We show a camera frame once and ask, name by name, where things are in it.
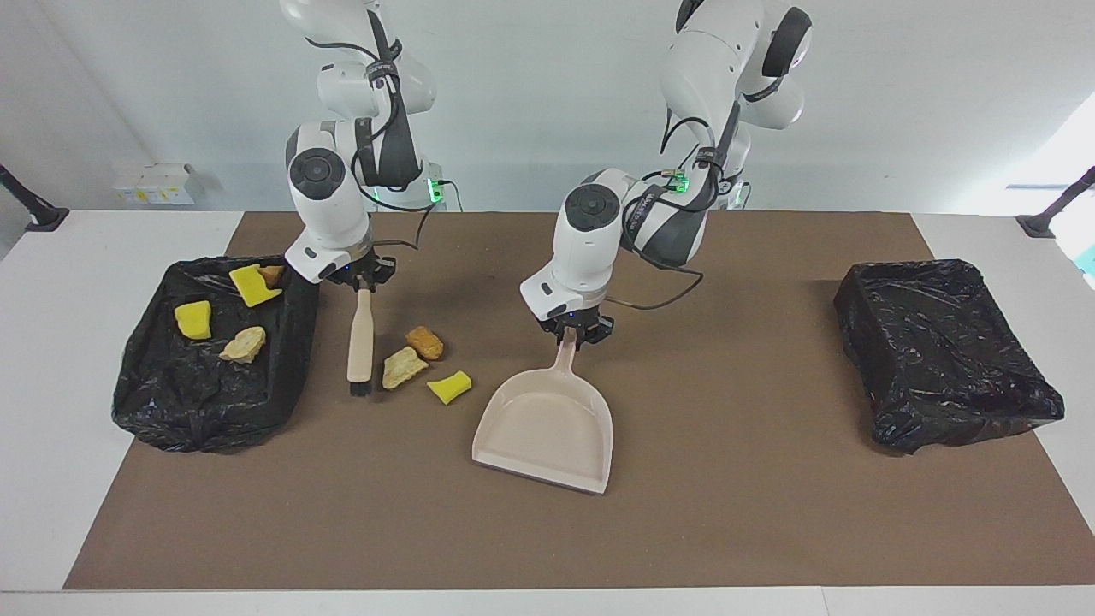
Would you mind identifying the beige hand brush black bristles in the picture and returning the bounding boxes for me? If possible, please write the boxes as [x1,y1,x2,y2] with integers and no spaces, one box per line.
[346,287,376,396]

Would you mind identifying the brown cork-like piece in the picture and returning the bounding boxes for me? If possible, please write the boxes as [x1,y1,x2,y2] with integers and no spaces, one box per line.
[405,326,445,361]

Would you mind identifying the pale beige stone-like piece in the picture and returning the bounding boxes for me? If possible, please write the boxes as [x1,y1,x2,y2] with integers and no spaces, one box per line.
[382,346,429,391]

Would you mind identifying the beige plastic dustpan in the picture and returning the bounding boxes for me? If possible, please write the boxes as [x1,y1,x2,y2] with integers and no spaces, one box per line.
[472,329,613,495]

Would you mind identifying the green and yellow sponge piece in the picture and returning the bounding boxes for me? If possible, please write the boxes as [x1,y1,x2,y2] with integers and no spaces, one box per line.
[228,264,283,308]

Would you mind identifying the small yellow sponge wedge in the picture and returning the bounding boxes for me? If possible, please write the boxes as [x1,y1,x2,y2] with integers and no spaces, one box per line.
[427,370,472,406]

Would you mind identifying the rounded orange striped foam piece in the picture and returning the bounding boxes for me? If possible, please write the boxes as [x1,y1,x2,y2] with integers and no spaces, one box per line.
[219,326,267,364]

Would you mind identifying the black bag lined bin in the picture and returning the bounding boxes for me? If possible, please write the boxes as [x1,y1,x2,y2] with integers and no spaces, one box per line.
[834,259,1066,454]
[113,254,321,453]

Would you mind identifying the brown table mat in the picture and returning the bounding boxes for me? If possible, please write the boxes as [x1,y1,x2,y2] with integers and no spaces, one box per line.
[64,211,1095,591]

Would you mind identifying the black stand pole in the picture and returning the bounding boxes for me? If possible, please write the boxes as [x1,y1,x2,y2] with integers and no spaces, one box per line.
[0,164,69,232]
[1016,167,1095,239]

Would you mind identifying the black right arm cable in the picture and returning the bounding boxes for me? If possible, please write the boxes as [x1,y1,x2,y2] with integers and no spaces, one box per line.
[304,9,463,253]

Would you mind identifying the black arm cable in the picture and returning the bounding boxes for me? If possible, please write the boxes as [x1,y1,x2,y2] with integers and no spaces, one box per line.
[609,81,792,311]
[304,9,463,253]

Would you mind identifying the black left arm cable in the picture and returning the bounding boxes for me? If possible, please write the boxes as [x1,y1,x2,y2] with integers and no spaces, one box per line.
[609,81,792,311]

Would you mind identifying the white wall socket box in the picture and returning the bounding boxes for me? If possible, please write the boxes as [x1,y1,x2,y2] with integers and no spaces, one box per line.
[113,163,206,206]

